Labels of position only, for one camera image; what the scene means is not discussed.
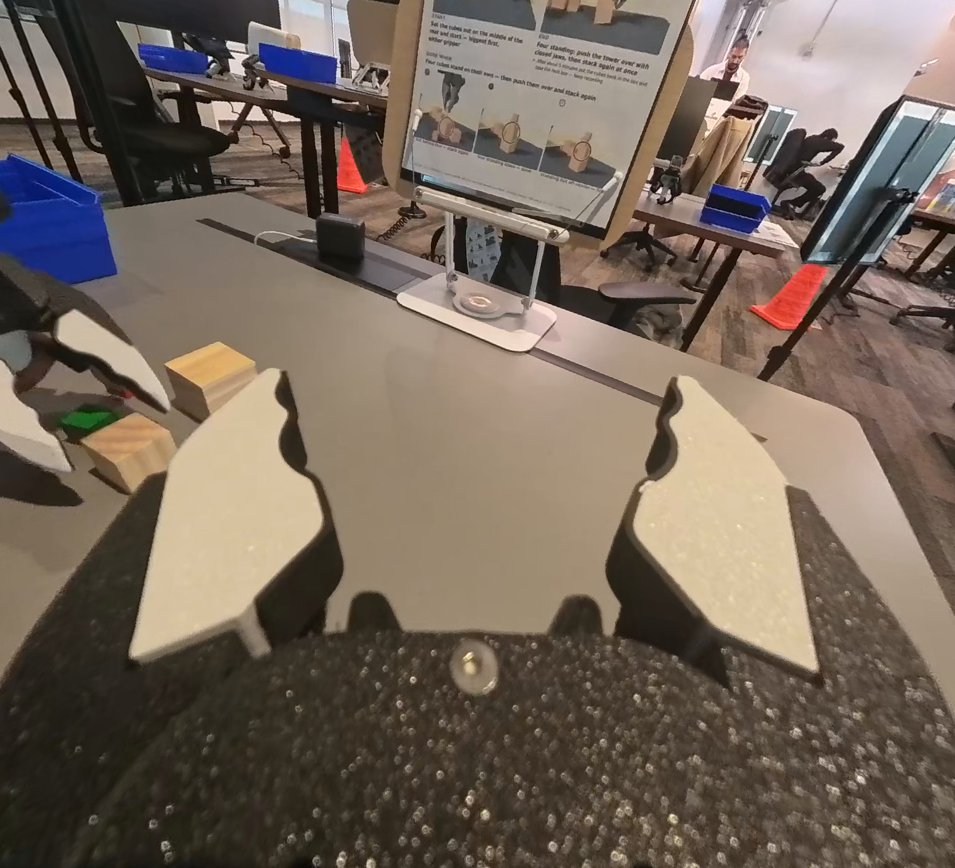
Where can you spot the wooden background desk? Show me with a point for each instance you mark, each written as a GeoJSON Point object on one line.
{"type": "Point", "coordinates": [671, 208]}

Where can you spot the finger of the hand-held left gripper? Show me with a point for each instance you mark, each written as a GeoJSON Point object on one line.
{"type": "Point", "coordinates": [104, 346]}
{"type": "Point", "coordinates": [26, 420]}

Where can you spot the green wooden cube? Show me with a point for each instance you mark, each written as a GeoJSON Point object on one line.
{"type": "Point", "coordinates": [89, 420]}

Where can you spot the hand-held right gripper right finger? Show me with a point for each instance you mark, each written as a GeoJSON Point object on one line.
{"type": "Point", "coordinates": [716, 547]}

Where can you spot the spare hand-held gripper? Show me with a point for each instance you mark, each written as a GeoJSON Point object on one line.
{"type": "Point", "coordinates": [668, 181]}
{"type": "Point", "coordinates": [255, 73]}
{"type": "Point", "coordinates": [218, 58]}

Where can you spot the metal folding stand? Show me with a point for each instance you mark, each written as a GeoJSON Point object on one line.
{"type": "Point", "coordinates": [371, 78]}

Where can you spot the large wooden cube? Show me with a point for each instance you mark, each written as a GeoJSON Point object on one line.
{"type": "Point", "coordinates": [205, 375]}

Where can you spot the medium wooden cube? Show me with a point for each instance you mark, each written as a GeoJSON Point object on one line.
{"type": "Point", "coordinates": [127, 450]}

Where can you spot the black office chair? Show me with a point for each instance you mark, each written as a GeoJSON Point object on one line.
{"type": "Point", "coordinates": [649, 293]}
{"type": "Point", "coordinates": [164, 137]}
{"type": "Point", "coordinates": [630, 249]}

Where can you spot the black power adapter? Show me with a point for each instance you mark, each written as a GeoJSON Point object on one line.
{"type": "Point", "coordinates": [339, 237]}

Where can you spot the large blue storage bin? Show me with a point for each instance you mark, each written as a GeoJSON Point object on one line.
{"type": "Point", "coordinates": [52, 234]}

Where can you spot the beige coat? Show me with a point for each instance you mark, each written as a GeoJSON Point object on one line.
{"type": "Point", "coordinates": [716, 152]}

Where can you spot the long background desk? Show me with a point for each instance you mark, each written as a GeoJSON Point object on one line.
{"type": "Point", "coordinates": [224, 83]}

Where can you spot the framed screen on tripod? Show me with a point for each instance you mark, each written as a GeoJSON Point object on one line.
{"type": "Point", "coordinates": [873, 189]}

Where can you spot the black tripod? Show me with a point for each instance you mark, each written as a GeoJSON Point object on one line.
{"type": "Point", "coordinates": [815, 322]}

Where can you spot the instruction display with wooden frame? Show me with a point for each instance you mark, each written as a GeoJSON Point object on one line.
{"type": "Point", "coordinates": [537, 62]}

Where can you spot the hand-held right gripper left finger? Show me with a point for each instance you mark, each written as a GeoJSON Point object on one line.
{"type": "Point", "coordinates": [224, 525]}

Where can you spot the printed paper sheet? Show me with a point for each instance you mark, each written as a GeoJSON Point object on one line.
{"type": "Point", "coordinates": [369, 155]}
{"type": "Point", "coordinates": [483, 249]}

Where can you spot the orange traffic cone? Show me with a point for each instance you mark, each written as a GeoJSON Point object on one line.
{"type": "Point", "coordinates": [791, 301]}
{"type": "Point", "coordinates": [349, 174]}

